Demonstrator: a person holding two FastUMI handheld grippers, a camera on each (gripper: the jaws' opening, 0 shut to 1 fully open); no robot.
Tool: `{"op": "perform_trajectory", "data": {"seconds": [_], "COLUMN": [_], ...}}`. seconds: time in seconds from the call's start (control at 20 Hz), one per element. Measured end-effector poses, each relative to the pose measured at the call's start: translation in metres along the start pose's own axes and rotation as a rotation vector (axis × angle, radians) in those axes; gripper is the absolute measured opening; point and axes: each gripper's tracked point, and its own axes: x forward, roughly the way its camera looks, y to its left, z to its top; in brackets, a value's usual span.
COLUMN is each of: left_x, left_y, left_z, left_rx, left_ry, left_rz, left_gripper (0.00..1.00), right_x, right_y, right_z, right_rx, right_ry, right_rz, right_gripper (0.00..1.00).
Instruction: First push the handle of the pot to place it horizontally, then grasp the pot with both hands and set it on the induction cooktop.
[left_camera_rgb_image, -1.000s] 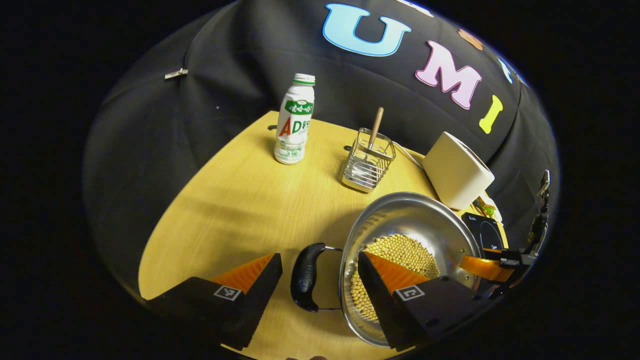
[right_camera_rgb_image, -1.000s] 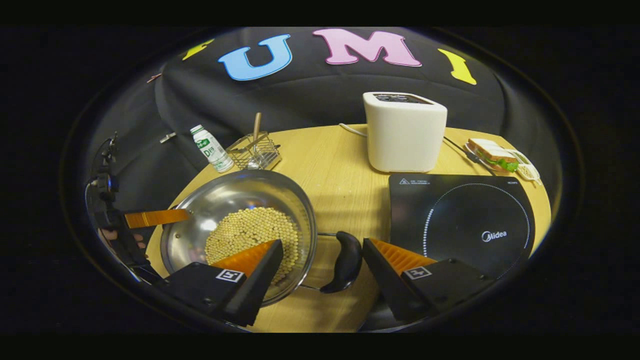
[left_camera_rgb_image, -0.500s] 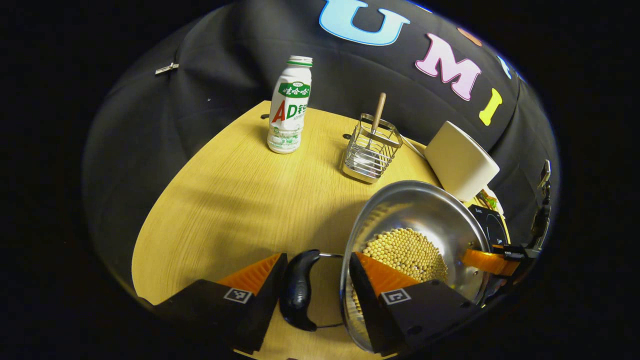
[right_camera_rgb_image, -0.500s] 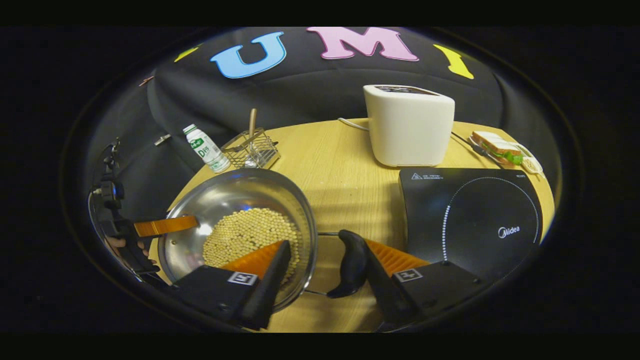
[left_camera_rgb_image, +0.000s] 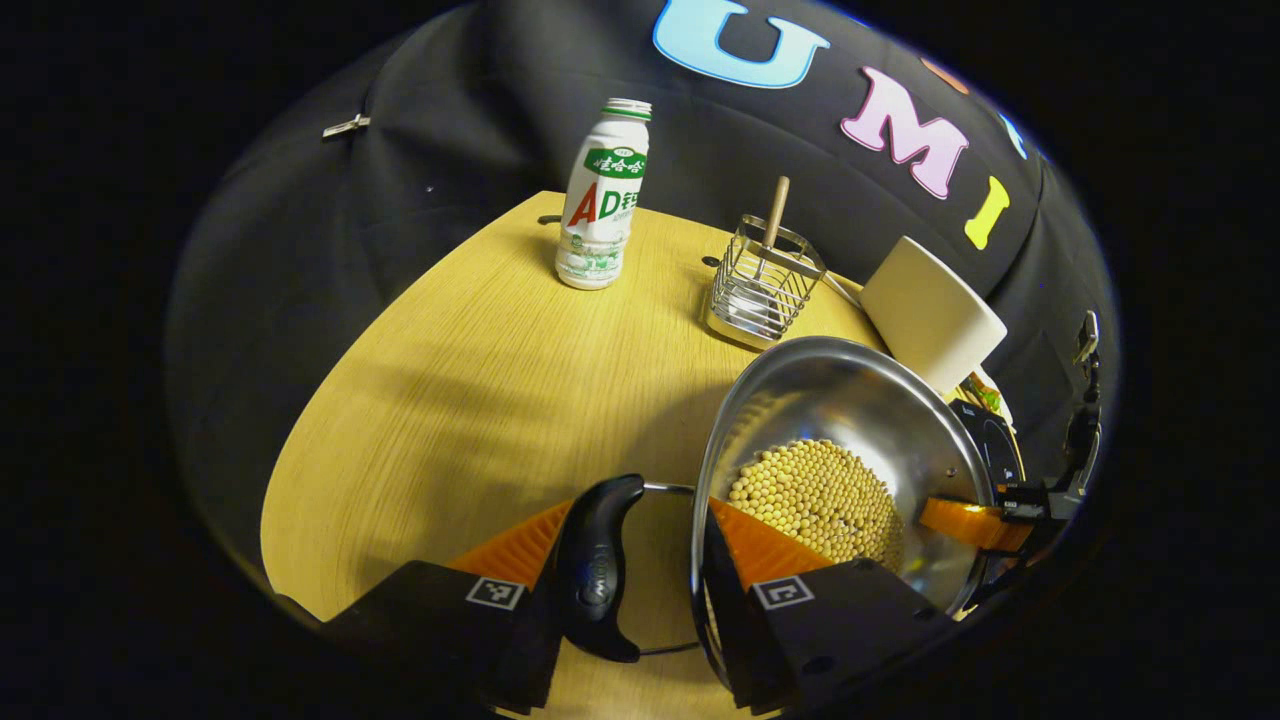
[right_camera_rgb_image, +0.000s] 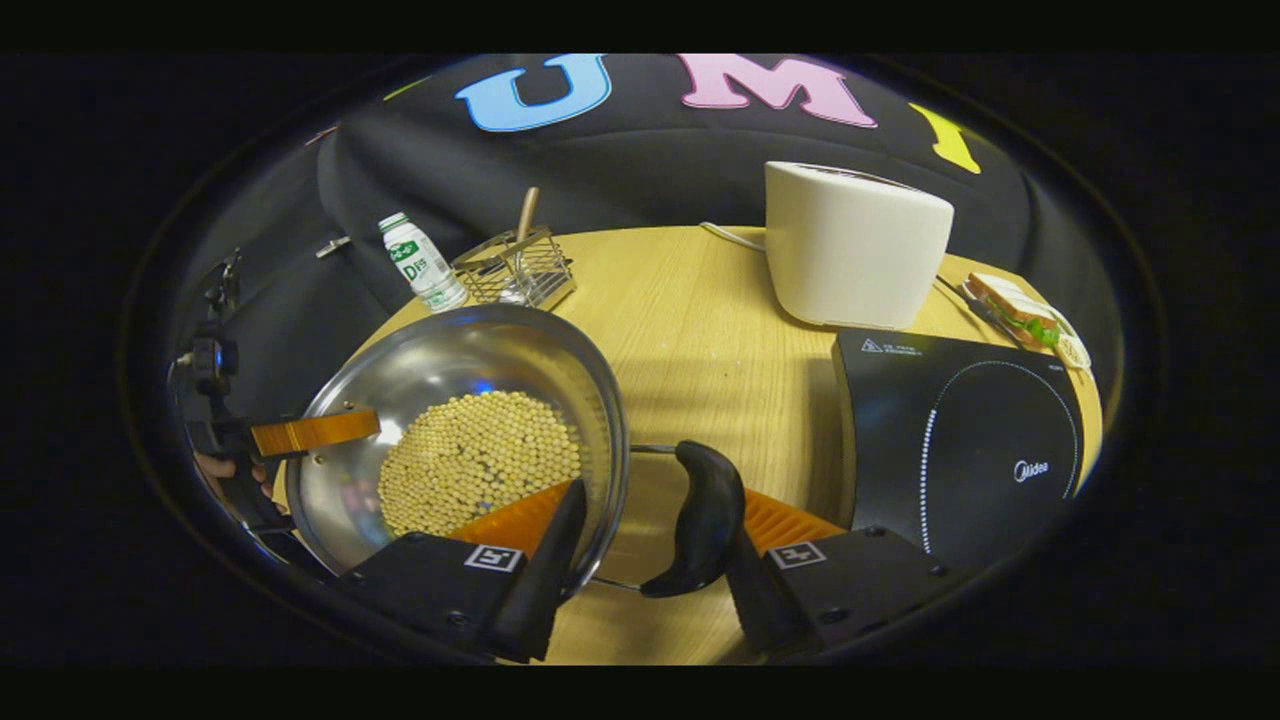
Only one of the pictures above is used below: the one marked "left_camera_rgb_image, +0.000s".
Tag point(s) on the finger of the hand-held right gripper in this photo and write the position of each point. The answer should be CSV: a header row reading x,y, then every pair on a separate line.
x,y
960,520

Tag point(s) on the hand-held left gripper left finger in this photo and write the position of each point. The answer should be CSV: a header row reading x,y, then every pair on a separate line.
x,y
525,660

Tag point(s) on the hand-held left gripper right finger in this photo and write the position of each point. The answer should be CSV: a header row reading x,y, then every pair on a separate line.
x,y
730,620

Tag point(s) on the black induction cooktop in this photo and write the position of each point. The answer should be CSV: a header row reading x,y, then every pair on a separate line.
x,y
995,440

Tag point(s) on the pile of yellow soybeans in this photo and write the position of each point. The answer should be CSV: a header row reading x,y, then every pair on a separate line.
x,y
810,490

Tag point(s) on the white toaster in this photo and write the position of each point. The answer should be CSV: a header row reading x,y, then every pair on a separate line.
x,y
930,310

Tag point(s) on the white green-label drink bottle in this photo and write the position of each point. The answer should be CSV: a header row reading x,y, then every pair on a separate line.
x,y
600,230

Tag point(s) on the silver metal clip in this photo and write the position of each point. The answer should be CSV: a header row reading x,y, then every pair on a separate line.
x,y
346,126

